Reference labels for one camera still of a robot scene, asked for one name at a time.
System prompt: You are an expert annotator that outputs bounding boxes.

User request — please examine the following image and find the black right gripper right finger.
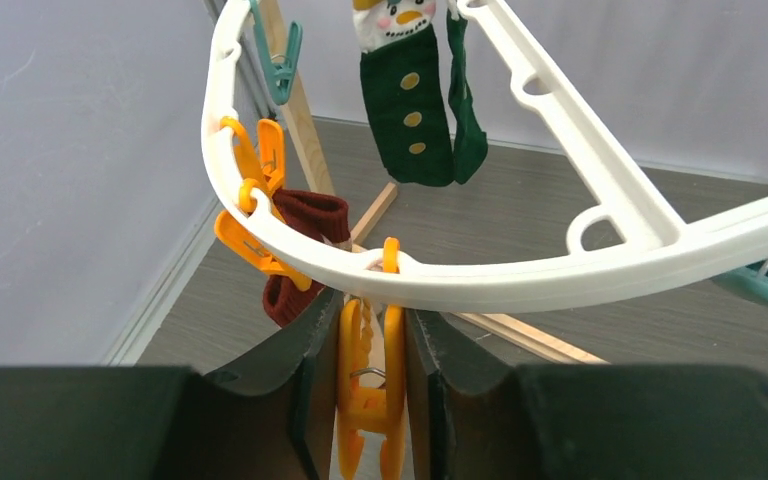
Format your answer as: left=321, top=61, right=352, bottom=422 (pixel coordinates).
left=405, top=310, right=768, bottom=479

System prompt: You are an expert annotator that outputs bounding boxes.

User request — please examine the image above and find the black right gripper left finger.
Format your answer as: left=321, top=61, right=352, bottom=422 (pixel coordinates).
left=0, top=289, right=343, bottom=479

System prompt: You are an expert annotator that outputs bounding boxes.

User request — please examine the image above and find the white oval clip hanger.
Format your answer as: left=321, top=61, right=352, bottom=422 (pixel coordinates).
left=201, top=1, right=768, bottom=313

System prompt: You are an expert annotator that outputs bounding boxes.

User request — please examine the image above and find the orange clothes peg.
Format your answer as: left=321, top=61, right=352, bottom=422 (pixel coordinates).
left=334, top=237, right=409, bottom=480

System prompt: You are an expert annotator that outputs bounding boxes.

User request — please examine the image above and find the wooden clothes rack frame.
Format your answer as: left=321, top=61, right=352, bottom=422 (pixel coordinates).
left=258, top=0, right=607, bottom=366

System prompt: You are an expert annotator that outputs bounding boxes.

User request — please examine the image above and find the striped beige maroon sock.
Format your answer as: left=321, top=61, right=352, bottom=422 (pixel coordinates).
left=262, top=189, right=351, bottom=328

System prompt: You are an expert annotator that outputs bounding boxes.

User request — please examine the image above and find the green sock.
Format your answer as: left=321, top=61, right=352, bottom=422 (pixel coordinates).
left=352, top=0, right=488, bottom=187

